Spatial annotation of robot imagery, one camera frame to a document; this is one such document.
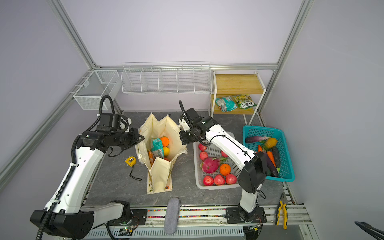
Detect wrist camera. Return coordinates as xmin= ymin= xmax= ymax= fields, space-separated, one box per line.
xmin=96 ymin=113 xmax=129 ymax=133
xmin=179 ymin=108 xmax=201 ymax=132

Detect red apple front right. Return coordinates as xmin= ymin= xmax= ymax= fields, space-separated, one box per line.
xmin=226 ymin=174 xmax=237 ymax=185

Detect red apple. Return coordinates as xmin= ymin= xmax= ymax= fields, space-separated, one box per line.
xmin=199 ymin=144 xmax=207 ymax=152
xmin=221 ymin=151 xmax=228 ymax=158
xmin=203 ymin=176 xmax=214 ymax=187
xmin=226 ymin=174 xmax=237 ymax=185
xmin=199 ymin=151 xmax=209 ymax=162
xmin=214 ymin=175 xmax=226 ymax=186

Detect teal plastic basket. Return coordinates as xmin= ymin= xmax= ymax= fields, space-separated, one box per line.
xmin=243 ymin=126 xmax=296 ymax=182

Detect cream floral tote bag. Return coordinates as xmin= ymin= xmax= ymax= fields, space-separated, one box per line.
xmin=135 ymin=114 xmax=188 ymax=195

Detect white two-tier wooden shelf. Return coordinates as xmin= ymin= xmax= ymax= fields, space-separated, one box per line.
xmin=209 ymin=72 xmax=267 ymax=125

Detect red apple front left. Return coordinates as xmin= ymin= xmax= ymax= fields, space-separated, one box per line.
xmin=203 ymin=176 xmax=214 ymax=187

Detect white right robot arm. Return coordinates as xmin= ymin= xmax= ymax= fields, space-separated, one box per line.
xmin=179 ymin=117 xmax=268 ymax=224

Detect white wire wall rack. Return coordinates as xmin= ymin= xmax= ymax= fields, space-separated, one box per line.
xmin=121 ymin=62 xmax=213 ymax=94

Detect yellow mango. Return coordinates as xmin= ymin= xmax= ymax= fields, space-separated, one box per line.
xmin=264 ymin=138 xmax=278 ymax=149

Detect teal snack bag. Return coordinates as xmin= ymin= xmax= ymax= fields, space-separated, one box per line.
xmin=215 ymin=96 xmax=238 ymax=113
xmin=151 ymin=138 xmax=164 ymax=159

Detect green Fox's candy bag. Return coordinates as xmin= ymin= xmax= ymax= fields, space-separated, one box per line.
xmin=232 ymin=95 xmax=257 ymax=110

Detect red apple front middle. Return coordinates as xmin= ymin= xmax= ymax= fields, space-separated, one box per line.
xmin=214 ymin=175 xmax=226 ymax=186

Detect small orange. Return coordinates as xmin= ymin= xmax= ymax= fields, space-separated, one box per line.
xmin=160 ymin=137 xmax=170 ymax=148

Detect red apple centre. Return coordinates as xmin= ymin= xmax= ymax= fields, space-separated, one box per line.
xmin=221 ymin=151 xmax=228 ymax=158

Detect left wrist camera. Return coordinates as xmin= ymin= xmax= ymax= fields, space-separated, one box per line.
xmin=96 ymin=113 xmax=129 ymax=133

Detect white wire cube basket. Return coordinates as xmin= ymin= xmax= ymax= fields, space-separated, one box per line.
xmin=74 ymin=70 xmax=122 ymax=111

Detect red apple middle left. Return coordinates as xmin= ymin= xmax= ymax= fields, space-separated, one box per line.
xmin=199 ymin=151 xmax=209 ymax=162

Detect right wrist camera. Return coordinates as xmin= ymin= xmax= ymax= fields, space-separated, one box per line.
xmin=179 ymin=108 xmax=201 ymax=132

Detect colourful snack bag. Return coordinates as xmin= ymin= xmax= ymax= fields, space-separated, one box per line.
xmin=148 ymin=151 xmax=155 ymax=167

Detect grey padded cylinder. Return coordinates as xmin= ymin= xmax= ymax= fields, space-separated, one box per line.
xmin=164 ymin=197 xmax=181 ymax=235

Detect purple eggplant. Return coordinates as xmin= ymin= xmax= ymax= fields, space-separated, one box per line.
xmin=245 ymin=136 xmax=270 ymax=144

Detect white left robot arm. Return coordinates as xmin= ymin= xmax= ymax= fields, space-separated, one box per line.
xmin=30 ymin=95 xmax=145 ymax=240

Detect pink dragon fruit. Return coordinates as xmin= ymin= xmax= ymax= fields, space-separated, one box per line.
xmin=200 ymin=157 xmax=227 ymax=174

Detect yellow tape measure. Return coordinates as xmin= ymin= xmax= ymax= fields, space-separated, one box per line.
xmin=125 ymin=156 xmax=142 ymax=181

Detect white plastic basket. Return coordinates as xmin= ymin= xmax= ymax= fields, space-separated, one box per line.
xmin=192 ymin=131 xmax=247 ymax=190

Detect black tripod leg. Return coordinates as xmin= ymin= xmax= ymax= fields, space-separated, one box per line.
xmin=355 ymin=221 xmax=384 ymax=240

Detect dark cucumber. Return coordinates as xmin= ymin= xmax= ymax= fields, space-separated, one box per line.
xmin=272 ymin=147 xmax=281 ymax=169

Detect yellow black pliers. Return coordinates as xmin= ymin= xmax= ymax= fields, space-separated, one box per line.
xmin=275 ymin=193 xmax=288 ymax=230

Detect red apple back left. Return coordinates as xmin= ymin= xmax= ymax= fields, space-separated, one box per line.
xmin=199 ymin=144 xmax=207 ymax=152

